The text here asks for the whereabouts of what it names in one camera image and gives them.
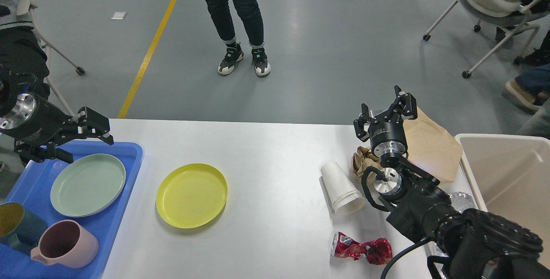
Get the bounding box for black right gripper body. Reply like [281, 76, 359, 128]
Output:
[369, 118, 407, 159]

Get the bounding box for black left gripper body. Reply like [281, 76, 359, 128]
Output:
[0, 93, 71, 144]

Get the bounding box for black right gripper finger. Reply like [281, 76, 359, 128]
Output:
[353, 104, 377, 142]
[383, 85, 418, 122]

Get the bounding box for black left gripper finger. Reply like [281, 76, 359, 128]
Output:
[14, 141, 74, 166]
[54, 107, 114, 145]

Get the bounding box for pink mug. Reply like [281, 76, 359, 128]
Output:
[30, 220, 99, 269]

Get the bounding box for yellow plastic plate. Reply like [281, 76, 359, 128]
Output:
[155, 163, 228, 229]

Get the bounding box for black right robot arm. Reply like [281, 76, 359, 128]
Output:
[353, 86, 550, 279]

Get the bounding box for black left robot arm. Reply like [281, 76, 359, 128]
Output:
[0, 67, 114, 163]

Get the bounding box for crumpled brown paper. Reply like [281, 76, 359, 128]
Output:
[351, 146, 382, 182]

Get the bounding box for brown paper bag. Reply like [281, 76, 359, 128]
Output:
[404, 108, 462, 184]

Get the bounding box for pale green plate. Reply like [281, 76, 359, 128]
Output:
[50, 153, 126, 218]

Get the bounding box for white paper cup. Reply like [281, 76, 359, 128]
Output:
[320, 162, 366, 215]

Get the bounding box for teal mug yellow inside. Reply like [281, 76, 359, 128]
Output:
[0, 202, 48, 256]

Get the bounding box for white paper scrap on floor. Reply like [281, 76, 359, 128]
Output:
[110, 11, 127, 20]

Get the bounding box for crushed red can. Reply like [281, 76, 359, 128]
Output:
[331, 232, 393, 265]

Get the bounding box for beige plastic bin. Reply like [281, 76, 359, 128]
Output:
[455, 134, 550, 267]

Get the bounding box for person in faded jeans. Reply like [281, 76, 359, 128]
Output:
[504, 32, 550, 139]

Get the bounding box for white office chair right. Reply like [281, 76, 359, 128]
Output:
[423, 0, 549, 79]

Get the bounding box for person in dark jeans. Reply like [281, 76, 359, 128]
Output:
[194, 0, 272, 77]

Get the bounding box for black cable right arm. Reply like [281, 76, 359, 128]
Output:
[380, 238, 434, 279]

